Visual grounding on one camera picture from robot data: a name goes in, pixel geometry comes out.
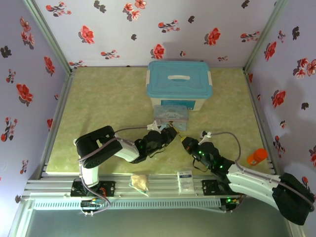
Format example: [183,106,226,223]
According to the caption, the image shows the grey right arm cable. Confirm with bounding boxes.
[211,131,316,213]

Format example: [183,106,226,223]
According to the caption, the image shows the orange plastic bottle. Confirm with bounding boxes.
[246,148,269,166]

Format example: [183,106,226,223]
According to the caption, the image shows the white slotted cable duct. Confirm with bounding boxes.
[32,198,222,211]

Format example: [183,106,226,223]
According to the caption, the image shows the storage box with blue lid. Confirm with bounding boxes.
[146,60,214,112]

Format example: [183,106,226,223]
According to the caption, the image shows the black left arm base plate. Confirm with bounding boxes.
[70,180,117,198]

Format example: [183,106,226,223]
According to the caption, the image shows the aluminium mounting rail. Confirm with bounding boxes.
[24,174,247,199]

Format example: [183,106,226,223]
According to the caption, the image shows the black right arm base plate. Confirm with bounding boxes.
[201,179,224,197]

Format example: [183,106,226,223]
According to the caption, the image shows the clear bag with beige contents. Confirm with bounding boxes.
[128,173,150,197]

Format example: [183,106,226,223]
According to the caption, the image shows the small blue cartoon tin box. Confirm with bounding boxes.
[153,104,190,132]

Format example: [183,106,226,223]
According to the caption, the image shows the white packet with blue label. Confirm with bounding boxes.
[177,169,194,193]

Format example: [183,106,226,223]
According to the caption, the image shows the right control circuit board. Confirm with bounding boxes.
[225,196,242,208]

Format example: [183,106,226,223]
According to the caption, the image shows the control circuit board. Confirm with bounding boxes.
[80,199,105,211]
[225,196,242,208]

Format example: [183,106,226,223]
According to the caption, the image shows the left control circuit board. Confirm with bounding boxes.
[80,199,105,211]

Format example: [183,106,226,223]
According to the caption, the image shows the grey frame post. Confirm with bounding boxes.
[243,0,289,73]
[22,0,74,73]

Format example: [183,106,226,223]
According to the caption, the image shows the grey table side rail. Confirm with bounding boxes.
[243,69,278,173]
[39,69,75,178]

